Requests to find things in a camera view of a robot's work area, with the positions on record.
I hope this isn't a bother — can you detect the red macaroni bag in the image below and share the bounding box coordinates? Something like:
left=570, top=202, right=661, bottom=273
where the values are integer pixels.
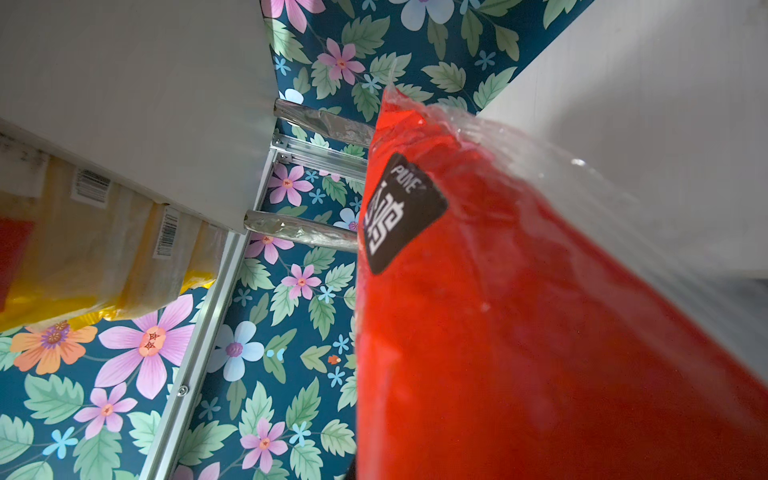
left=349, top=87, right=767, bottom=479

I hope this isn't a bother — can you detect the yellow spaghetti bag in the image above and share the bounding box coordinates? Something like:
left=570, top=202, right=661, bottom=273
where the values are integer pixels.
left=68, top=203, right=228, bottom=330
left=1, top=152, right=154, bottom=330

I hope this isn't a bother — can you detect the red spaghetti pack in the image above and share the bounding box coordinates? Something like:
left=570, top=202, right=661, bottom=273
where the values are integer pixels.
left=1, top=217, right=35, bottom=311

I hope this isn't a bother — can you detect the white two-tier shelf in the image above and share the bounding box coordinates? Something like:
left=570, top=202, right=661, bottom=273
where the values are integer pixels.
left=0, top=0, right=768, bottom=385

